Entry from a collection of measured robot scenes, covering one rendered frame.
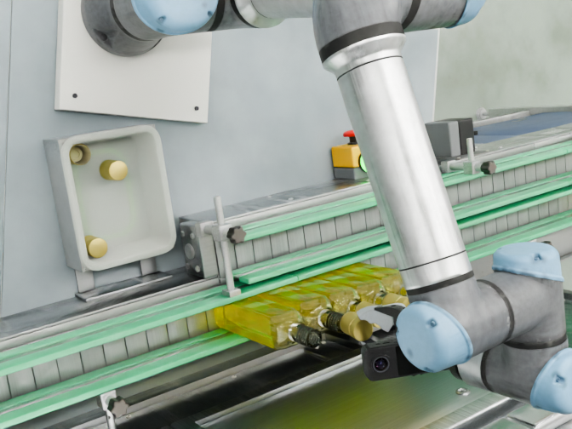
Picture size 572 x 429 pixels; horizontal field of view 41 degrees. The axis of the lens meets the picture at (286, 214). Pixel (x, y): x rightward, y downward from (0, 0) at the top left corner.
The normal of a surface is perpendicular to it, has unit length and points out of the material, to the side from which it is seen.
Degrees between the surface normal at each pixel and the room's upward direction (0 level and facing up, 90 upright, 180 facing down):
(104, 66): 0
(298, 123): 0
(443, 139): 90
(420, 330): 90
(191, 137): 0
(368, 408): 91
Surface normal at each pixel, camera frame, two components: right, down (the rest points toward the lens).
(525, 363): -0.52, 0.24
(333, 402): -0.13, -0.97
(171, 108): 0.56, 0.08
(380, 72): 0.06, -0.08
